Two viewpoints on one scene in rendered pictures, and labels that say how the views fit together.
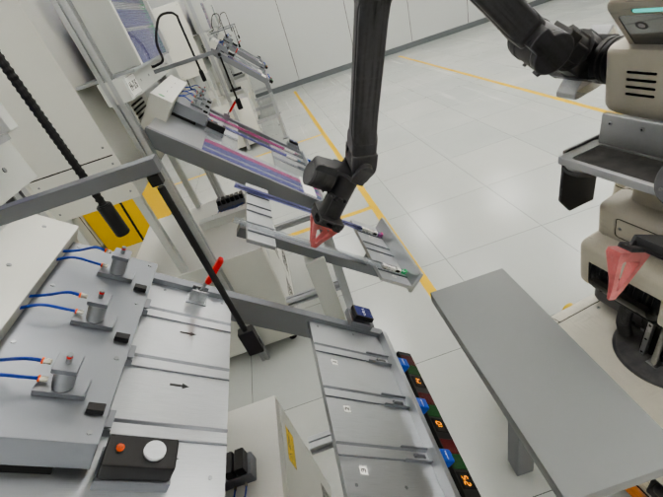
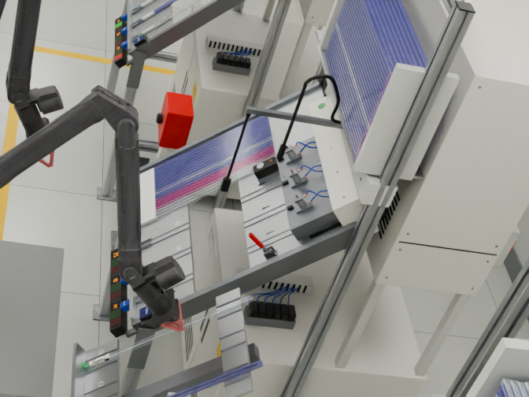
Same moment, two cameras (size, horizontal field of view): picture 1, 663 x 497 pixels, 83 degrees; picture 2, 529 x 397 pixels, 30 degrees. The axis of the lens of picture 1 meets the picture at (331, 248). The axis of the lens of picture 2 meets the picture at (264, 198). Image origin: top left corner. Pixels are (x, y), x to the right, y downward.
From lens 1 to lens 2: 295 cm
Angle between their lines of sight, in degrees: 107
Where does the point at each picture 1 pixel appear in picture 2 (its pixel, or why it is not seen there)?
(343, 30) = not seen: outside the picture
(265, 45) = not seen: outside the picture
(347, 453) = (183, 226)
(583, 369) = not seen: outside the picture
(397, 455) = (155, 240)
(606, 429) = (14, 261)
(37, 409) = (296, 151)
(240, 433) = (259, 343)
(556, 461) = (54, 261)
